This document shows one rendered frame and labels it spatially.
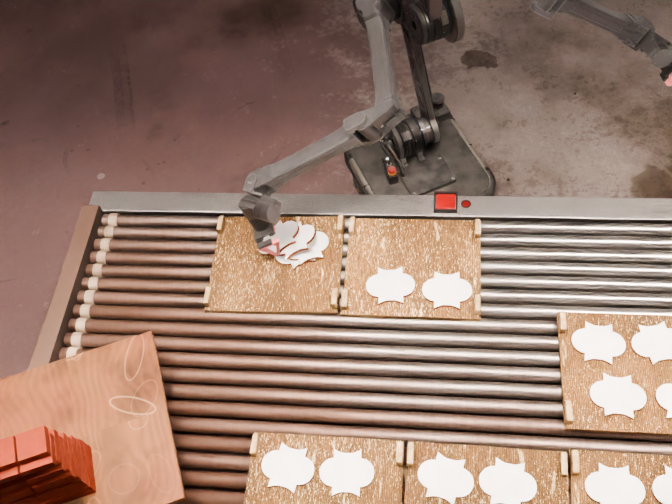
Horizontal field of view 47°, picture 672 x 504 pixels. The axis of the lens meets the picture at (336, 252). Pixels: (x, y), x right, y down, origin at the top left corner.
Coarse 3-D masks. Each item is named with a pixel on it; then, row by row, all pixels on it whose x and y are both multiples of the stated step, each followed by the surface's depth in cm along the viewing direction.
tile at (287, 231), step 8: (280, 224) 246; (288, 224) 244; (296, 224) 243; (280, 232) 244; (288, 232) 242; (296, 232) 241; (264, 240) 244; (280, 240) 241; (288, 240) 240; (272, 248) 241; (280, 248) 239
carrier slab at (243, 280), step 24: (240, 240) 248; (336, 240) 244; (216, 264) 244; (240, 264) 243; (264, 264) 242; (312, 264) 240; (336, 264) 239; (216, 288) 239; (240, 288) 238; (264, 288) 237; (288, 288) 236; (312, 288) 235; (216, 312) 235; (240, 312) 234; (264, 312) 233; (288, 312) 232; (312, 312) 231; (336, 312) 230
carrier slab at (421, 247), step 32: (384, 224) 245; (416, 224) 244; (448, 224) 243; (352, 256) 240; (384, 256) 239; (416, 256) 237; (448, 256) 236; (480, 256) 235; (352, 288) 234; (416, 288) 231; (480, 288) 229; (480, 320) 224
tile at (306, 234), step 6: (300, 222) 244; (300, 228) 242; (306, 228) 241; (312, 228) 240; (300, 234) 241; (306, 234) 239; (312, 234) 238; (300, 240) 239; (306, 240) 238; (312, 240) 238; (288, 246) 240; (294, 246) 238; (300, 246) 237; (306, 246) 236; (282, 252) 239; (288, 252) 238; (294, 252) 237; (288, 258) 237
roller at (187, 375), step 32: (256, 384) 223; (288, 384) 222; (320, 384) 220; (352, 384) 219; (384, 384) 218; (416, 384) 216; (448, 384) 215; (480, 384) 214; (512, 384) 214; (544, 384) 214
